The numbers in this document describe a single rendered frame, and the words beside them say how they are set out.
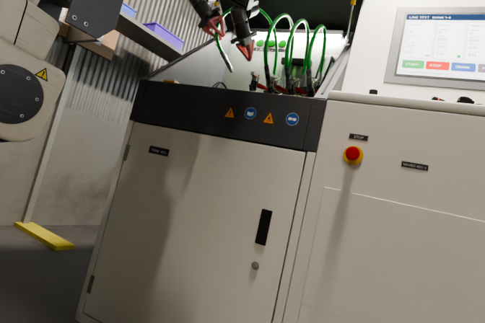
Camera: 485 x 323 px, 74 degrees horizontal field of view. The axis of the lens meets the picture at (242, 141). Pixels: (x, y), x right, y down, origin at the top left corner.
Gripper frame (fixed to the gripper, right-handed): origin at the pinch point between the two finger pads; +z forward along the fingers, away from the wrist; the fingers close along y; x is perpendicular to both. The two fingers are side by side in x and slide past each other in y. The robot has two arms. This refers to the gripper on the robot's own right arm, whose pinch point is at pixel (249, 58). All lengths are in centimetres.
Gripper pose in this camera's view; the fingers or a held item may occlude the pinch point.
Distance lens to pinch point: 132.4
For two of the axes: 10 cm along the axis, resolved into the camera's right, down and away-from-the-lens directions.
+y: 5.7, -5.2, 6.4
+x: -7.9, -1.2, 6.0
